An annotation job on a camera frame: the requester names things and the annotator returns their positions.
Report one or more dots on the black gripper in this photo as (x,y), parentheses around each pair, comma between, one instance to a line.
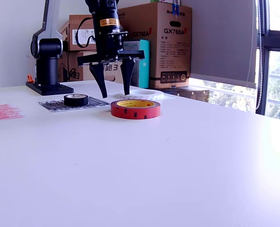
(135,55)

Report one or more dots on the red tape roll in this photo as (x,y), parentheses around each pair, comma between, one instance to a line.
(135,113)

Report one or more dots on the white tape roll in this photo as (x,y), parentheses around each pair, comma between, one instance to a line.
(154,95)

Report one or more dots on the black tape roll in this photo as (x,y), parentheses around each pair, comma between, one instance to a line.
(76,101)

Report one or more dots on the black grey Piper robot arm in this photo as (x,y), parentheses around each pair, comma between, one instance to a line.
(47,59)

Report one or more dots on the blue tape strip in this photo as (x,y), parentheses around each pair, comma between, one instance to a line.
(176,9)

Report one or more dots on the cardboard box with blue print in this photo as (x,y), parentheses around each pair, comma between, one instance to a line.
(83,73)

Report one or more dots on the teal and black box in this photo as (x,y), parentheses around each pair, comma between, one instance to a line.
(144,71)

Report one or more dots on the blank white paper sheet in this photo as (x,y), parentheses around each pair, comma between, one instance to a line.
(169,96)

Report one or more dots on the cardboard box with white label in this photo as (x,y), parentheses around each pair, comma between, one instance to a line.
(81,20)

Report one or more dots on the large GX760A cardboard box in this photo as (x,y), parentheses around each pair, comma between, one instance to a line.
(173,47)

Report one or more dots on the black scribbled paper sheet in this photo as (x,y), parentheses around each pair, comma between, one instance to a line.
(50,105)

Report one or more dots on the orange clamp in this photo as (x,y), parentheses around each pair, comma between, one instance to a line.
(30,79)

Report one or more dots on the small green package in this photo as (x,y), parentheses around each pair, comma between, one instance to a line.
(159,1)

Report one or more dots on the red scribbled paper sheet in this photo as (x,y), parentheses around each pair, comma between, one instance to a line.
(2,112)

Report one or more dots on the grey roller blind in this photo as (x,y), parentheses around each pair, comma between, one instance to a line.
(225,35)

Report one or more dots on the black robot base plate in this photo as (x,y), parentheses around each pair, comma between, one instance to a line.
(55,89)

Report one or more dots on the dark window frame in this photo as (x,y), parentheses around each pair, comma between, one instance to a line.
(266,71)

